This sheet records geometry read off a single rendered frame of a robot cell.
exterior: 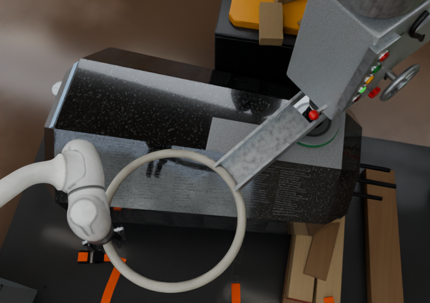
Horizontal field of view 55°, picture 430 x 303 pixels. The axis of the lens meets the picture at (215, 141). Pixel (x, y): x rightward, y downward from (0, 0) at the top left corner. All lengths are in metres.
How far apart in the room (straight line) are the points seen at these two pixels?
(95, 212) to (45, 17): 2.27
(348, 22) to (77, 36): 2.26
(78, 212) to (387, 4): 0.86
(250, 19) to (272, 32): 0.15
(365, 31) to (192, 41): 1.96
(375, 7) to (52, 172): 0.89
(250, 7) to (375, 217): 1.28
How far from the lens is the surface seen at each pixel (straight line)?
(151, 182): 1.68
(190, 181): 1.65
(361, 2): 0.96
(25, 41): 3.13
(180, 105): 1.67
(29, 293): 2.38
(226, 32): 1.96
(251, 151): 1.48
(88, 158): 1.21
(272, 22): 1.90
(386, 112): 2.78
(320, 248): 2.16
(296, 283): 2.13
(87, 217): 1.11
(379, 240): 2.39
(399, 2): 0.96
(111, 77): 1.78
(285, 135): 1.48
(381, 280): 2.36
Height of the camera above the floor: 2.29
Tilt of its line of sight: 67 degrees down
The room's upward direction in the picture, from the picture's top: straight up
